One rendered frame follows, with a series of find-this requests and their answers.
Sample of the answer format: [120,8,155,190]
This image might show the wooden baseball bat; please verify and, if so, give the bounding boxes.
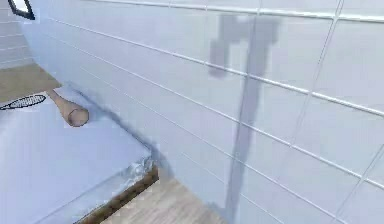
[46,88,90,128]

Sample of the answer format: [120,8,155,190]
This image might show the black framed window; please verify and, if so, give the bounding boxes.
[7,0,36,21]

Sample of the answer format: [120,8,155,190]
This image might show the white bed with wooden base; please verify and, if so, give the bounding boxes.
[0,85,160,224]

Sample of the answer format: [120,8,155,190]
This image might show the black tennis racket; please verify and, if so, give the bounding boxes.
[0,94,47,111]

